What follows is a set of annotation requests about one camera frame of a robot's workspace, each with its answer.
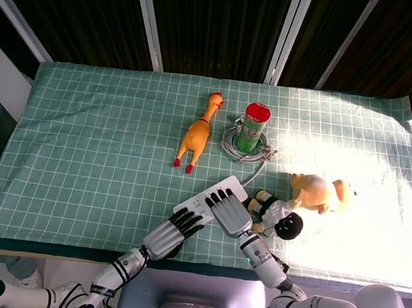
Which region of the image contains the white shoe of person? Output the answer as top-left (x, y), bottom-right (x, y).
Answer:
top-left (13, 267), bottom-right (44, 290)

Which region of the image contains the dark brown curtain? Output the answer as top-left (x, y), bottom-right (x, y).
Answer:
top-left (0, 0), bottom-right (412, 110)

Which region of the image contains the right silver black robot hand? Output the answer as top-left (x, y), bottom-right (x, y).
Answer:
top-left (202, 186), bottom-right (257, 240)

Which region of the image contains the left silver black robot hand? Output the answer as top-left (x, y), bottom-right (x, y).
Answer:
top-left (142, 206), bottom-right (208, 265)

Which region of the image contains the grey robot torso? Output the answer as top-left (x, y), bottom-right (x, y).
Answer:
top-left (115, 264), bottom-right (272, 308)

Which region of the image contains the green chips can red lid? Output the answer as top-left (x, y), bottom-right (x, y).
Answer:
top-left (235, 101), bottom-right (273, 156)

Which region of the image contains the black white plush doll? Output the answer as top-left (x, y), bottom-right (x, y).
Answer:
top-left (243, 188), bottom-right (307, 243)

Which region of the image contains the white power strip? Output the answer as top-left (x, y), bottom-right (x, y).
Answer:
top-left (171, 170), bottom-right (250, 229)

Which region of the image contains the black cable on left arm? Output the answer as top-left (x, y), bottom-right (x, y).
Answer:
top-left (103, 244), bottom-right (149, 302)

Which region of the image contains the yellow rubber chicken toy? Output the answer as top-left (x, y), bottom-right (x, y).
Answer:
top-left (171, 88), bottom-right (226, 177)

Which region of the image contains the yellow plush duck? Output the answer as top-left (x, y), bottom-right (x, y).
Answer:
top-left (287, 171), bottom-right (361, 217)

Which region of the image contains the grey cable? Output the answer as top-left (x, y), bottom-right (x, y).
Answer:
top-left (217, 114), bottom-right (282, 188)

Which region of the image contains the green checked tablecloth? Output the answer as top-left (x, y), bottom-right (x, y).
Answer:
top-left (0, 56), bottom-right (412, 294)

